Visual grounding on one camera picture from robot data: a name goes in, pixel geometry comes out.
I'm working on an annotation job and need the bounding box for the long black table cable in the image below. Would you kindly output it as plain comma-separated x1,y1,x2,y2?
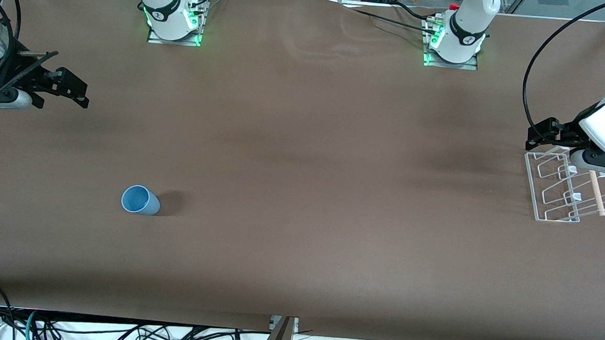
325,0,440,36

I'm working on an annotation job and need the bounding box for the light blue plastic cup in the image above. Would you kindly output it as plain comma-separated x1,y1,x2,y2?
120,184,162,218

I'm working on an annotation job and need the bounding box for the short black table cable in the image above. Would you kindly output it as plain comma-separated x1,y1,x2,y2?
393,1,445,25

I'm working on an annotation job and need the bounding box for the metal table frame profile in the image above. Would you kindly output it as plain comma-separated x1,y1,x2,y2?
257,314,300,340

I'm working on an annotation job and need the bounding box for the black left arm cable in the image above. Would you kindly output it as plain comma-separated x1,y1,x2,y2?
520,0,605,135

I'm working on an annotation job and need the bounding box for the brown table cover sheet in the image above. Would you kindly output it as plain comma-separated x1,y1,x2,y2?
0,0,605,340

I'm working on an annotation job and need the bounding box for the teal floor cable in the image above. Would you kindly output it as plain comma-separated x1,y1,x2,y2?
23,309,38,340

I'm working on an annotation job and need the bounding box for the white wire cup rack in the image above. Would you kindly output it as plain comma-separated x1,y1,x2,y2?
521,144,605,226

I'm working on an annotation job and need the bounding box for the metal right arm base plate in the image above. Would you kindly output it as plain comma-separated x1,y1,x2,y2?
146,0,206,48

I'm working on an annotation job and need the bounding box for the wooden rack rod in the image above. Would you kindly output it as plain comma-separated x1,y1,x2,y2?
586,171,605,217

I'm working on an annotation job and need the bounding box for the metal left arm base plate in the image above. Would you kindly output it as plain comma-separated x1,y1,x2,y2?
423,17,481,71

